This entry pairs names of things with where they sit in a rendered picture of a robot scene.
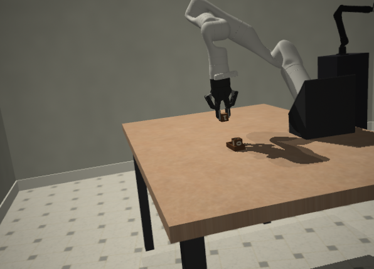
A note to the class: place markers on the brown wooden tray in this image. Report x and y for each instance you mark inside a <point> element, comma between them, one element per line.
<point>235,148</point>

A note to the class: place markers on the brown digit cube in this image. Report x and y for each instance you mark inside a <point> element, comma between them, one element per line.
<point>237,141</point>
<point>224,117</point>

